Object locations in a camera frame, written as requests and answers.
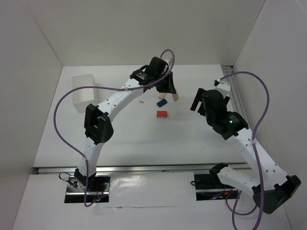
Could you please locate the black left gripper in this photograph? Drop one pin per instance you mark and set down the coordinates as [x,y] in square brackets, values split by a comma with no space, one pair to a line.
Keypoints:
[166,86]

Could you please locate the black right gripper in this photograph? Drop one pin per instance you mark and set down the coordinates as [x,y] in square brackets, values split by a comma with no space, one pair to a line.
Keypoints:
[198,101]

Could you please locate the natural long wood block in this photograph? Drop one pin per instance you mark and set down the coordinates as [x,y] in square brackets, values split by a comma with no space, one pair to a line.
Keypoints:
[175,95]

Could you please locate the blue wood block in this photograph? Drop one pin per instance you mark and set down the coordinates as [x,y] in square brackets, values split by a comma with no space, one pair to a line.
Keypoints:
[161,103]

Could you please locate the red arch wood block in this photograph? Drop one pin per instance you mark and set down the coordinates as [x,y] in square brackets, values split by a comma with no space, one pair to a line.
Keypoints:
[161,114]

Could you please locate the white perforated plastic box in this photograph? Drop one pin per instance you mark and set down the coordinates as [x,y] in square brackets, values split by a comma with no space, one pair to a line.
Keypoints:
[83,97]

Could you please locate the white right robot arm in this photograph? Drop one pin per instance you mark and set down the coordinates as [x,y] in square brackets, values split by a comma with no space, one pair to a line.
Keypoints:
[276,186]

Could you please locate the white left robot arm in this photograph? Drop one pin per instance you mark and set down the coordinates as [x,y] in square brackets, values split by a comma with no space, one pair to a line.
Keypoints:
[98,118]

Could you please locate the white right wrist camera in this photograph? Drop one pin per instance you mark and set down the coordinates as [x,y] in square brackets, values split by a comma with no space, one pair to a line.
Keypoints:
[223,87]

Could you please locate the aluminium rail right side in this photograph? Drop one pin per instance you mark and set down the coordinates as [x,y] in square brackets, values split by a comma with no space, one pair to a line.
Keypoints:
[236,98]

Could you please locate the aluminium rail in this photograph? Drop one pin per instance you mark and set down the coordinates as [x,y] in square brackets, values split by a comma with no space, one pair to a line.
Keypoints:
[236,98]
[148,168]

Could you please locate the aluminium rail front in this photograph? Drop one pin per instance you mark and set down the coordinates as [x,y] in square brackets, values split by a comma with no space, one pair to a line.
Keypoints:
[148,168]

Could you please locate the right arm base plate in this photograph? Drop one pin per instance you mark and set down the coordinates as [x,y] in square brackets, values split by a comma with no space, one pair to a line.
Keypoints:
[206,189]

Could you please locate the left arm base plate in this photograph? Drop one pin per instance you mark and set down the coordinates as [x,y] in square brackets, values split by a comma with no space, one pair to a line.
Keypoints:
[98,192]

